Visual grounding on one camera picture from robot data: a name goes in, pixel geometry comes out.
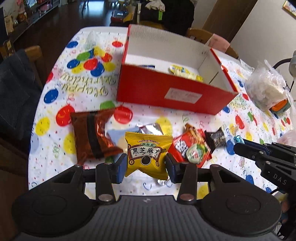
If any red cardboard box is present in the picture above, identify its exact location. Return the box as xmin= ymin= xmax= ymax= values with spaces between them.
xmin=116 ymin=25 xmax=238 ymax=115

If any green snack packet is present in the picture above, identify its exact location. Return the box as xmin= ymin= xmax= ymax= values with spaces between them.
xmin=105 ymin=156 xmax=114 ymax=165

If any sofa with clothes pile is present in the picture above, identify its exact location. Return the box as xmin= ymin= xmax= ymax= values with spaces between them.
xmin=131 ymin=1 xmax=196 ymax=36

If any blue white biscuit packet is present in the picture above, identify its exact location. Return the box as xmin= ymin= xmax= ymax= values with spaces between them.
xmin=139 ymin=65 xmax=156 ymax=69

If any brown foil snack packet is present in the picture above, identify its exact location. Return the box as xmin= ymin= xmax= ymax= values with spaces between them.
xmin=70 ymin=108 xmax=123 ymax=165

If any dark tv console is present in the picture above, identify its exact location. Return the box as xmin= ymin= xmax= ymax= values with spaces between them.
xmin=9 ymin=0 xmax=61 ymax=42

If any black small snack packet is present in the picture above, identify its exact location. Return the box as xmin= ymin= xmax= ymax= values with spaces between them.
xmin=204 ymin=127 xmax=226 ymax=153

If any clear plastic bag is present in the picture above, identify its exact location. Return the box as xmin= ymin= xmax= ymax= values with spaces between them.
xmin=244 ymin=60 xmax=295 ymax=113

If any blue candy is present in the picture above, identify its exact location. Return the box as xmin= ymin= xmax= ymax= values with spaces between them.
xmin=233 ymin=135 xmax=245 ymax=144

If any colourful balloon birthday tablecloth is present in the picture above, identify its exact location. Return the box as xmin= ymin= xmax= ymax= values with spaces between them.
xmin=28 ymin=27 xmax=293 ymax=192

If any yellow sesame snack packet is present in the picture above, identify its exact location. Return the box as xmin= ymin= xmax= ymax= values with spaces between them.
xmin=125 ymin=132 xmax=173 ymax=180

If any silver foil snack packet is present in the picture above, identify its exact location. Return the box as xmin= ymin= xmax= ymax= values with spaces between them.
xmin=137 ymin=123 xmax=163 ymax=136

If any wooden chair with pink cloth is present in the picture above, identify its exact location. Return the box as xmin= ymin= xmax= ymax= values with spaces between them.
xmin=186 ymin=28 xmax=239 ymax=59

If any red kitkat snack packet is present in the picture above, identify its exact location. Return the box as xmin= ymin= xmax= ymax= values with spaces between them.
xmin=168 ymin=123 xmax=212 ymax=168

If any yellow minion snack packet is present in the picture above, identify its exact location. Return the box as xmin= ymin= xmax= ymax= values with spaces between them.
xmin=169 ymin=65 xmax=204 ymax=82

